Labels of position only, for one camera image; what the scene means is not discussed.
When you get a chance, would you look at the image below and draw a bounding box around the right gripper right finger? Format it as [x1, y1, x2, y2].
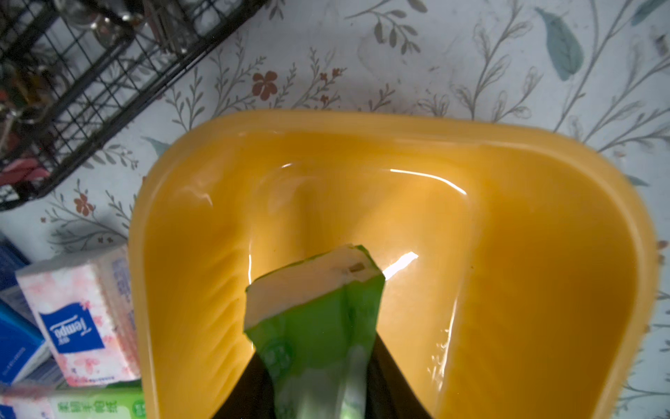
[365, 335, 432, 419]

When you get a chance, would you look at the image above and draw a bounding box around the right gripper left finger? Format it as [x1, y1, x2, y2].
[212, 353, 276, 419]

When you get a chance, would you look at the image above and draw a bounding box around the green tissue pack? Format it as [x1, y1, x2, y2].
[244, 244, 386, 418]
[1, 381, 148, 419]

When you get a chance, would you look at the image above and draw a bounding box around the yellow plastic storage box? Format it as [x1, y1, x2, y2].
[129, 111, 659, 418]

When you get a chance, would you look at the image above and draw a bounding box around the pink Tempo tissue pack right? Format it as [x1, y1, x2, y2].
[16, 244, 141, 387]

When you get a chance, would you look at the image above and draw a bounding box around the black wire desk organizer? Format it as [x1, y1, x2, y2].
[1, 1, 262, 211]

